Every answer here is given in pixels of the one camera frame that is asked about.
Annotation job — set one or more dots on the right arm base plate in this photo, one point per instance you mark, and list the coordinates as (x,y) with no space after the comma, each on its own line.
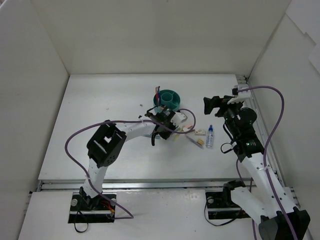
(219,208)

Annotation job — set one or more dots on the aluminium rail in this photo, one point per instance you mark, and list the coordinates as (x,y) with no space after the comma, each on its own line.
(263,136)
(46,185)

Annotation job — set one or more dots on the small yellow staple box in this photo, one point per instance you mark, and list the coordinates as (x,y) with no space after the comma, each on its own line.
(200,141)

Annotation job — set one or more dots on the clear spray bottle blue cap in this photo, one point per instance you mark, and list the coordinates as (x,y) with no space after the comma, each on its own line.
(209,137)

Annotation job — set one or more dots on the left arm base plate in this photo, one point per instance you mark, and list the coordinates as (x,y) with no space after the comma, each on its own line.
(80,213)

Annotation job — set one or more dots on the small white eraser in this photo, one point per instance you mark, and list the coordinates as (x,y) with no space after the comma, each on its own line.
(200,132)

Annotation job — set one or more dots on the purple pen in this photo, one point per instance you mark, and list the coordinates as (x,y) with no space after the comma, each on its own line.
(194,142)

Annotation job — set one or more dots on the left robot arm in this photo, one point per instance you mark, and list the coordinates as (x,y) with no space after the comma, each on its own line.
(106,144)

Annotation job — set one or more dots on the yellow highlighter pen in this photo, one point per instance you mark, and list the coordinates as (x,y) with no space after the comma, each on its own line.
(180,129)

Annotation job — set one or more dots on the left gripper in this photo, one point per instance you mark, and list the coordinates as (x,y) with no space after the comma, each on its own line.
(167,125)

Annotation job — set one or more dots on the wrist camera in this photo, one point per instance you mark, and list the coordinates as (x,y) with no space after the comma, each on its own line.
(178,119)
(240,93)

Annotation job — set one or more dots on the blue pen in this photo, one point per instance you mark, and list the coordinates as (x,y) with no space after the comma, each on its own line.
(158,96)

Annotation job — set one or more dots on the aluminium rail right side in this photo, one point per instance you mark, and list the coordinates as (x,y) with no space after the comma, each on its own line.
(263,136)

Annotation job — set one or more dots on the aluminium rail front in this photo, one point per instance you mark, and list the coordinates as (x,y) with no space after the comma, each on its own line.
(46,185)

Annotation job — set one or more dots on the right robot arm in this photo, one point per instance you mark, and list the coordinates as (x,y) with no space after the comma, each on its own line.
(275,213)

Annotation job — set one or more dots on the pink white stapler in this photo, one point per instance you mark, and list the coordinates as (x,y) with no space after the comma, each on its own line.
(187,128)

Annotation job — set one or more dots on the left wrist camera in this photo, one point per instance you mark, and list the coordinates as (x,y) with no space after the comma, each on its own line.
(178,119)

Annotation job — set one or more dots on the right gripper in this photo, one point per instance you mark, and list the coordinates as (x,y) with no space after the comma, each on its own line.
(219,105)

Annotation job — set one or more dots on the red pen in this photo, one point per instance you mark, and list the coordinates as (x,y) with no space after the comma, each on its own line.
(155,95)

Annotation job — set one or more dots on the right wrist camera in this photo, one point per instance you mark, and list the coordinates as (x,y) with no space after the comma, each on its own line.
(240,93)

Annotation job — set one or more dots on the teal round organizer container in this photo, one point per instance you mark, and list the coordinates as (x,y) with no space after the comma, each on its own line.
(168,98)

